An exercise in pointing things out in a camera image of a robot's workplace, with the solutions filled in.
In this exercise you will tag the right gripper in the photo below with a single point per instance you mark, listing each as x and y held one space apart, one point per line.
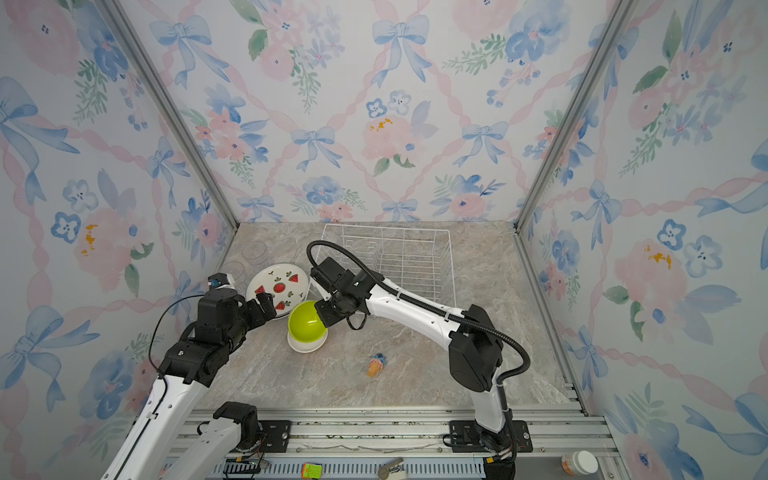
322 309

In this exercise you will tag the clear glass cup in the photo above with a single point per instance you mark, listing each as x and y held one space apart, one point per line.
254 252
235 269

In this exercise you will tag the green bowl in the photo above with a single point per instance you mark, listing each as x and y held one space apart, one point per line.
304 324

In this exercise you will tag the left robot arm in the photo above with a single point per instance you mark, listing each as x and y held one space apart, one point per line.
183 377

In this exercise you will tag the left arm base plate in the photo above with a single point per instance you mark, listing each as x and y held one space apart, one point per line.
266 436

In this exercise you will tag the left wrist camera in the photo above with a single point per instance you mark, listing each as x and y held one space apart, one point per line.
221 280

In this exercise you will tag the plate with fruit pattern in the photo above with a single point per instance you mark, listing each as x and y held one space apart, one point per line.
287 283

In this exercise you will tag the small ice cream toy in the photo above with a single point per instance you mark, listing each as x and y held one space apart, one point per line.
376 365

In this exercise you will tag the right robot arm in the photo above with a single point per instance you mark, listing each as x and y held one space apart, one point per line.
474 351

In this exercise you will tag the white lidded jar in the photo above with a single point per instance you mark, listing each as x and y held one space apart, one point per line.
579 463

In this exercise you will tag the orange bowl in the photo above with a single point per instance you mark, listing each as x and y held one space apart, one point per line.
306 347

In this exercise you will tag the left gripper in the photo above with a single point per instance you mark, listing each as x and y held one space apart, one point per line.
266 304

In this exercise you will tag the white wire dish rack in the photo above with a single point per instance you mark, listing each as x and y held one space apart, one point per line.
417 259

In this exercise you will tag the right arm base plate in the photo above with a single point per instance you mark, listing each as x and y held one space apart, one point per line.
466 436

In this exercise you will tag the rubiks cube toy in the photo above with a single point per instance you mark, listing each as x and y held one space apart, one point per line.
311 471

